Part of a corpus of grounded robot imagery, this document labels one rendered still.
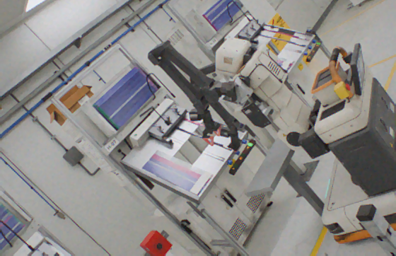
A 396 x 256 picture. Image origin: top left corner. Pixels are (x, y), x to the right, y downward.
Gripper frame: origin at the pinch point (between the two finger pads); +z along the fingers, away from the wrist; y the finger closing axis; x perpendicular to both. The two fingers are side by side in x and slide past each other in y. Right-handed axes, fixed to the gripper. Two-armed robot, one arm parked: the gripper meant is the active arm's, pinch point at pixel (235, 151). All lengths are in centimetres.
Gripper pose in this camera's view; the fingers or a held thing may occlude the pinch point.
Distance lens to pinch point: 274.3
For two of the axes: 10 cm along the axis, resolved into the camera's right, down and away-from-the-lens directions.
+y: -5.5, 6.4, -5.3
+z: 1.2, 6.9, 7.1
